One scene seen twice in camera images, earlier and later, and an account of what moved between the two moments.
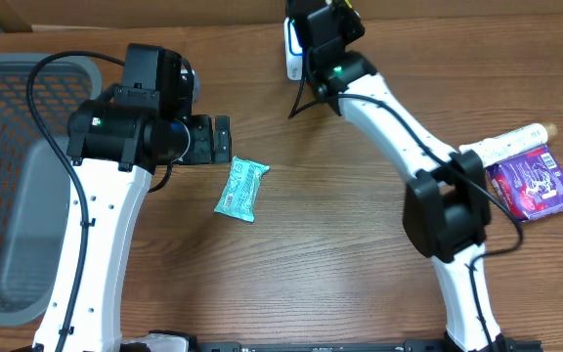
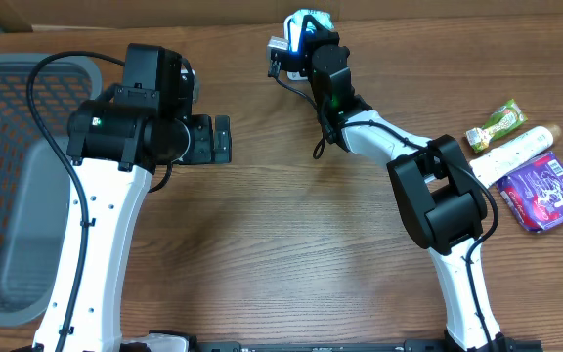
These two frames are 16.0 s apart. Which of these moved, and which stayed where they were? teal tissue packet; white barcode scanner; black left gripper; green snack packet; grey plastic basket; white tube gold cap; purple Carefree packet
Moved: purple Carefree packet; teal tissue packet; green snack packet; white tube gold cap
Stayed: white barcode scanner; grey plastic basket; black left gripper
